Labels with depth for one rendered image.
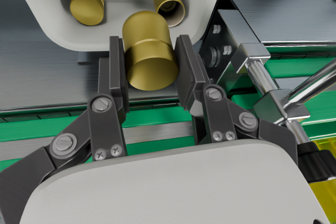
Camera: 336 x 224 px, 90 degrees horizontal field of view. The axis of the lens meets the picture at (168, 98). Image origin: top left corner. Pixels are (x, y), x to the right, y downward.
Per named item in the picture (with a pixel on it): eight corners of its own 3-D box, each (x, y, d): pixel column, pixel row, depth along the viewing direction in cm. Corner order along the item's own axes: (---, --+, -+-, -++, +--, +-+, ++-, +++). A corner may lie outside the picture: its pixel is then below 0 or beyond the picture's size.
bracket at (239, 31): (192, 62, 28) (204, 97, 25) (212, 8, 21) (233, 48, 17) (212, 62, 29) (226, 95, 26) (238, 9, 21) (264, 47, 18)
